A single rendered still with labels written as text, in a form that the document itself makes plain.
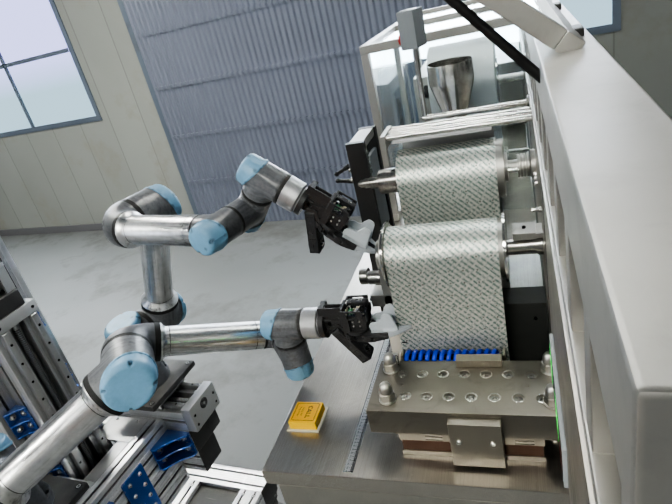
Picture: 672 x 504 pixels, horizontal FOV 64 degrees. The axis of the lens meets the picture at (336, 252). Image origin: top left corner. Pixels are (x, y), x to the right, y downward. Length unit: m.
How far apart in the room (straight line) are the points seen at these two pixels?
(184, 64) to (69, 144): 1.84
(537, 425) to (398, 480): 0.30
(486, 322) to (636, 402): 1.00
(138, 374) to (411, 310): 0.60
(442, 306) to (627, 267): 0.93
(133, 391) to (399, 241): 0.65
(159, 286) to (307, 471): 0.78
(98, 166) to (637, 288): 6.08
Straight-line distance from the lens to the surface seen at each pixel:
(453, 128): 1.35
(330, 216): 1.21
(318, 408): 1.36
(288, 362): 1.36
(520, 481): 1.18
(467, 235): 1.14
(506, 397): 1.14
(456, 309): 1.20
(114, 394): 1.26
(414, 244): 1.15
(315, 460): 1.28
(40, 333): 1.68
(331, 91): 4.50
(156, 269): 1.70
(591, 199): 0.37
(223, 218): 1.22
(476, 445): 1.14
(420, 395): 1.16
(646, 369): 0.23
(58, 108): 6.27
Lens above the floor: 1.80
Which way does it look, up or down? 25 degrees down
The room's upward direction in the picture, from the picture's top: 14 degrees counter-clockwise
